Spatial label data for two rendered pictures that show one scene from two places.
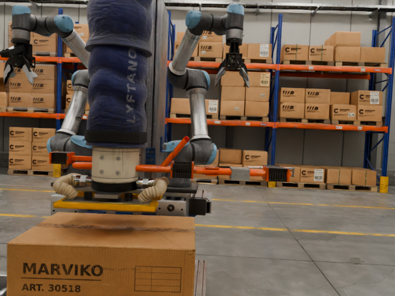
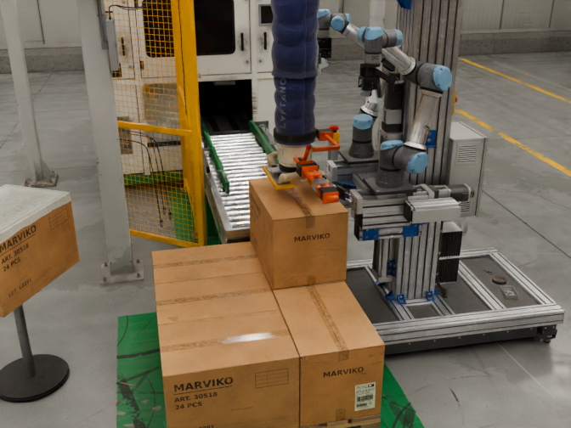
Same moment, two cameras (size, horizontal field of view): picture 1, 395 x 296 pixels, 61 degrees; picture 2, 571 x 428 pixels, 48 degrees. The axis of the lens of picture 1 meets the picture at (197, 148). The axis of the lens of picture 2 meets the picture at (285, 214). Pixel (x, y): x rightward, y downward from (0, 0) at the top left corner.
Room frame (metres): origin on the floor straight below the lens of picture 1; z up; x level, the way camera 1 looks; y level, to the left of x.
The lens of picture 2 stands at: (0.43, -2.86, 2.25)
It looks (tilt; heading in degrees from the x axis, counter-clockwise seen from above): 23 degrees down; 77
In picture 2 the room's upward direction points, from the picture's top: straight up
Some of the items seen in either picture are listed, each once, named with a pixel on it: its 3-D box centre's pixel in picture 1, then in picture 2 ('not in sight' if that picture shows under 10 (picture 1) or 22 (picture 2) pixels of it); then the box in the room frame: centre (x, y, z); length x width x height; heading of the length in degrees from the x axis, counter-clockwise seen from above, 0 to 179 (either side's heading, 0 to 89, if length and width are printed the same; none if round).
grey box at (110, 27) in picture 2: not in sight; (112, 43); (0.34, 1.40, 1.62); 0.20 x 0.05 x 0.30; 89
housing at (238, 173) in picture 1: (239, 173); (320, 185); (1.24, -0.16, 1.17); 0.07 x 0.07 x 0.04; 1
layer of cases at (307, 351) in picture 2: not in sight; (254, 324); (0.94, 0.00, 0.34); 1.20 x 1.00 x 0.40; 89
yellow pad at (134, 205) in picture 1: (108, 199); (277, 173); (1.14, 0.30, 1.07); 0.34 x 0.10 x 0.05; 91
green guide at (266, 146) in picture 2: not in sight; (273, 149); (1.53, 2.17, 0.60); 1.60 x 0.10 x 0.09; 89
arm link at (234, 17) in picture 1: (234, 19); (374, 40); (1.48, -0.14, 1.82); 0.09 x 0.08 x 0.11; 24
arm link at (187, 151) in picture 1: (178, 152); (392, 153); (1.70, 0.10, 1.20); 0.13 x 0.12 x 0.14; 114
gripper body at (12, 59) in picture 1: (22, 54); (324, 47); (1.54, 0.82, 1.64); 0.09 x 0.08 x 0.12; 166
